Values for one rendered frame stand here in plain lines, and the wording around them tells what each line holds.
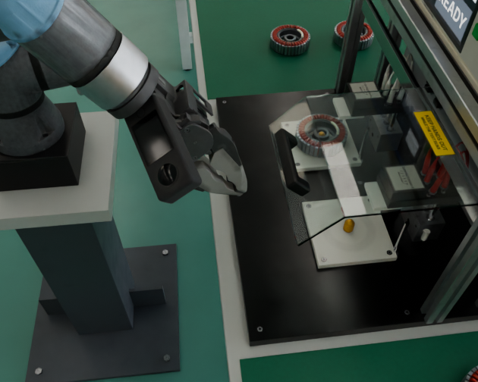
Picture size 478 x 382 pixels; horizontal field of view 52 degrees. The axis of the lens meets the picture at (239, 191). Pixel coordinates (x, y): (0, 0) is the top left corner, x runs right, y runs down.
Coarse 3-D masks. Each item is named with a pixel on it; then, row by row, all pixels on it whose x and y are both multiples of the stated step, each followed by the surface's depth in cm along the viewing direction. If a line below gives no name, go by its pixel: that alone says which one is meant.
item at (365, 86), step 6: (348, 84) 103; (354, 84) 103; (360, 84) 103; (366, 84) 103; (372, 84) 103; (348, 90) 102; (354, 90) 101; (360, 90) 101; (366, 90) 101; (372, 90) 101
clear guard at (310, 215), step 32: (320, 96) 78; (352, 96) 78; (384, 96) 78; (416, 96) 78; (288, 128) 78; (320, 128) 73; (352, 128) 73; (384, 128) 73; (416, 128) 73; (448, 128) 73; (320, 160) 70; (352, 160) 69; (384, 160) 69; (416, 160) 69; (448, 160) 69; (288, 192) 72; (320, 192) 67; (352, 192) 65; (384, 192) 65; (416, 192) 65; (448, 192) 65; (320, 224) 65
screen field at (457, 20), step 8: (440, 0) 78; (448, 0) 76; (456, 0) 74; (440, 8) 79; (448, 8) 76; (456, 8) 74; (464, 8) 72; (448, 16) 76; (456, 16) 74; (464, 16) 72; (448, 24) 77; (456, 24) 74; (464, 24) 72; (456, 32) 75
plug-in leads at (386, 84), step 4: (404, 56) 98; (408, 56) 98; (412, 56) 99; (412, 60) 99; (388, 64) 101; (408, 64) 100; (412, 64) 97; (388, 68) 101; (412, 68) 100; (388, 72) 102; (392, 72) 99; (412, 72) 101; (384, 76) 102; (388, 76) 102; (384, 80) 103; (388, 80) 100; (396, 80) 98; (384, 84) 103; (388, 84) 100; (396, 84) 99; (400, 84) 103; (380, 88) 105; (384, 88) 104; (388, 88) 101; (392, 88) 99; (396, 88) 99
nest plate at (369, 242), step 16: (336, 224) 97; (368, 224) 97; (384, 224) 97; (320, 240) 94; (336, 240) 94; (352, 240) 94; (368, 240) 94; (384, 240) 94; (320, 256) 92; (336, 256) 92; (352, 256) 92; (368, 256) 92; (384, 256) 92
